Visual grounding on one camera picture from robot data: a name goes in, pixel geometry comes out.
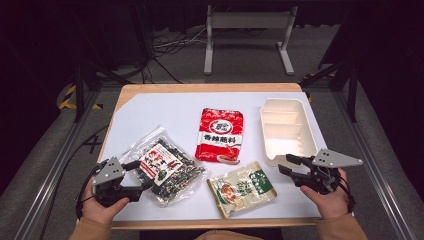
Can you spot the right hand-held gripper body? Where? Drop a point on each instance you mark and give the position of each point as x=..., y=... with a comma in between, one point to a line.
x=333, y=159

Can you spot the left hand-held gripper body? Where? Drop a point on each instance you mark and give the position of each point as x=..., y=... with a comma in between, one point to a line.
x=108, y=173

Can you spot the red seasoning packet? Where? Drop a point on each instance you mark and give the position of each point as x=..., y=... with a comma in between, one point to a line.
x=220, y=133

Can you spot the person's left hand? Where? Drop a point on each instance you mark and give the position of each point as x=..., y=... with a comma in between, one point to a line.
x=100, y=213

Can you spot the person's right hand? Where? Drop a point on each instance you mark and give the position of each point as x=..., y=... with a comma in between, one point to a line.
x=331, y=205

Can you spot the white compartment container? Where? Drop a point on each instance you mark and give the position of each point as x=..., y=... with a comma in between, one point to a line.
x=288, y=133

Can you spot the clear dried seaweed mix packet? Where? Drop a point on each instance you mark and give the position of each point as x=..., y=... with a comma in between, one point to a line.
x=173, y=173

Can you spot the beige and green food packet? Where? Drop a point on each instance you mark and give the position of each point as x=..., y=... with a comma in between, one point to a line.
x=241, y=190

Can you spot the white paper sheet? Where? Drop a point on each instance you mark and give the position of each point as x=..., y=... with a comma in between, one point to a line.
x=173, y=113

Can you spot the black metal stand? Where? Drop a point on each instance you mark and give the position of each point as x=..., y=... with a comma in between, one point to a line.
x=351, y=90
x=79, y=90

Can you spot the yellow and black floor tape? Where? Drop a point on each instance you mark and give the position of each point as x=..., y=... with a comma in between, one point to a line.
x=68, y=100

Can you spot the aluminium floor rail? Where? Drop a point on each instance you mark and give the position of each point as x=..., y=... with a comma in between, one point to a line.
x=50, y=180
x=376, y=160

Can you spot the white metal desk frame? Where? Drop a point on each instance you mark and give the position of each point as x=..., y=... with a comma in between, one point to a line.
x=208, y=50

